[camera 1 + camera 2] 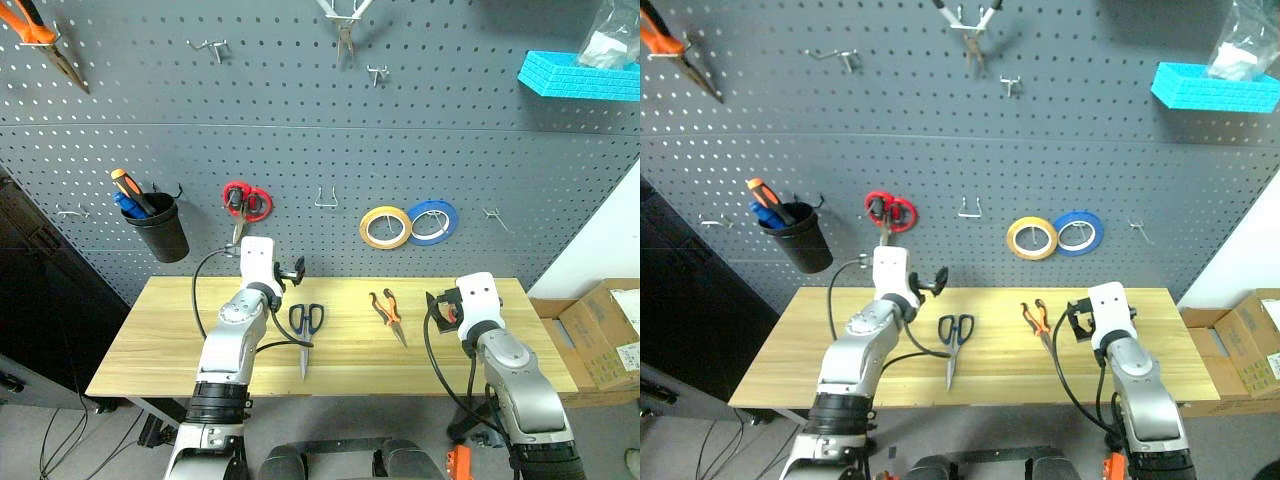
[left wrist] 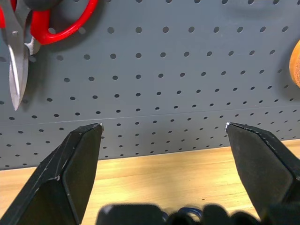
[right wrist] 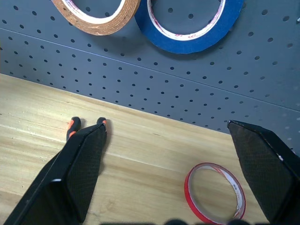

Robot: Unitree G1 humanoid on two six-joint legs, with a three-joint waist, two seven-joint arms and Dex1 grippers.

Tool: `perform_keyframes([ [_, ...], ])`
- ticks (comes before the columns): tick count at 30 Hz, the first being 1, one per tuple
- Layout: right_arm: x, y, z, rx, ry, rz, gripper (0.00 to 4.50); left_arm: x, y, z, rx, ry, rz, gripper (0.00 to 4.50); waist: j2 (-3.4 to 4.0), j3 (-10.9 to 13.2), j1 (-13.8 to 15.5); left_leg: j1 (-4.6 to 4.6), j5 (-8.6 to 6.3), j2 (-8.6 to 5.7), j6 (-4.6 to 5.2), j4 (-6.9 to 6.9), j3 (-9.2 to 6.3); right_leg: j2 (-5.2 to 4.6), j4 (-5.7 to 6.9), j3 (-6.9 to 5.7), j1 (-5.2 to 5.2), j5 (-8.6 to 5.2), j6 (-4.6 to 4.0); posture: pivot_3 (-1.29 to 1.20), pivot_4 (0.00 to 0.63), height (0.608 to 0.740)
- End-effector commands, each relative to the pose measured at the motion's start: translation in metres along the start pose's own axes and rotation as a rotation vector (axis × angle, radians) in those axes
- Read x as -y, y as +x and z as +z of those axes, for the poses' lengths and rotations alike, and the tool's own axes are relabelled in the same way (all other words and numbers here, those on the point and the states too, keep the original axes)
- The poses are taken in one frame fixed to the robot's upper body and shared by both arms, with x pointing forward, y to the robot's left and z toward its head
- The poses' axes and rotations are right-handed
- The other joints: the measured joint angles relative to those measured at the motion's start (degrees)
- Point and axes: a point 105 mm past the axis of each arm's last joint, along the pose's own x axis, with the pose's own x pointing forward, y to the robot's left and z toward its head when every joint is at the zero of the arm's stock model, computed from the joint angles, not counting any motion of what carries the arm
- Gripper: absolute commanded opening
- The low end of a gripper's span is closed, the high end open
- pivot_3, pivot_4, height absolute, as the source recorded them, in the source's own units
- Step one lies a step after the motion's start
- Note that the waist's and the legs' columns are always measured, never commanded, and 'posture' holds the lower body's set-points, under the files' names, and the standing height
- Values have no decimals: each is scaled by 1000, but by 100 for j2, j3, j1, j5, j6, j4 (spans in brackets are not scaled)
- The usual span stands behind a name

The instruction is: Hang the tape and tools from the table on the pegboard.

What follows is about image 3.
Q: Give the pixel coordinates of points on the grey pegboard panel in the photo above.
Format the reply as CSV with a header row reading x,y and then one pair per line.
x,y
164,77

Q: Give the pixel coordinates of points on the blue tape roll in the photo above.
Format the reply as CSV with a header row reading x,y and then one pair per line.
x,y
164,39

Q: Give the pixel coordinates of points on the tan tape roll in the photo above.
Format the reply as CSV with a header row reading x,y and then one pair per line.
x,y
98,27

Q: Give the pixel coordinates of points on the red tape roll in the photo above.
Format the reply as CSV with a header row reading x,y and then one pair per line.
x,y
187,194

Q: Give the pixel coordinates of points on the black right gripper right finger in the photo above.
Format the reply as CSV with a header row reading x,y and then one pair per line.
x,y
269,168

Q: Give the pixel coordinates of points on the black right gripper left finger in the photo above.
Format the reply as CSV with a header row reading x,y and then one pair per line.
x,y
58,187

